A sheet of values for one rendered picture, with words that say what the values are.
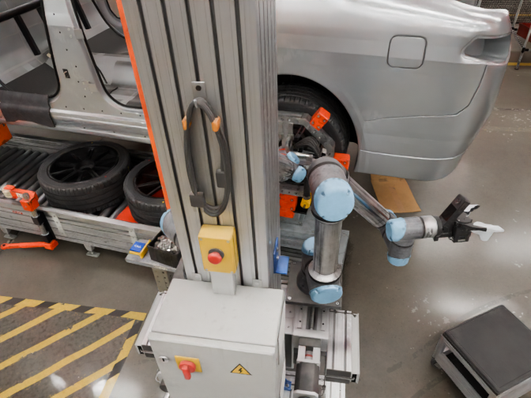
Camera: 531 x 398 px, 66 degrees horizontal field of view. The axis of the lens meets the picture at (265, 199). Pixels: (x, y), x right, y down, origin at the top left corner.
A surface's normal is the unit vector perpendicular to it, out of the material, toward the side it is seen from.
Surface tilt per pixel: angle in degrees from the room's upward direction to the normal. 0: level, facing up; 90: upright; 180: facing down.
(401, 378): 0
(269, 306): 0
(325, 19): 81
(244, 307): 0
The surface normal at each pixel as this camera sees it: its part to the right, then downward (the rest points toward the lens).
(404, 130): -0.28, 0.61
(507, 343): -0.04, -0.77
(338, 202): 0.09, 0.51
